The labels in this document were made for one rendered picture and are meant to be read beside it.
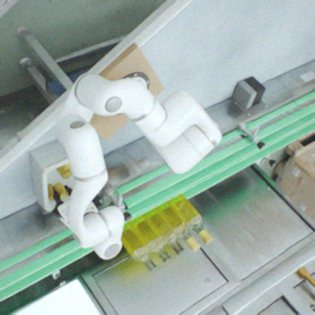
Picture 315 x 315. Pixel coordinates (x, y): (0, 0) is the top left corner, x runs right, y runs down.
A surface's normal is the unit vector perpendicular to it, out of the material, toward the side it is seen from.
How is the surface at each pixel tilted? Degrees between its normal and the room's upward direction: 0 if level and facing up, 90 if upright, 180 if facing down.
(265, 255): 90
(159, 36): 0
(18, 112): 90
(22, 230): 90
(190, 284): 90
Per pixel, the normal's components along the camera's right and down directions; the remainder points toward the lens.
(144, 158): 0.11, -0.59
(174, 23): 0.57, 0.70
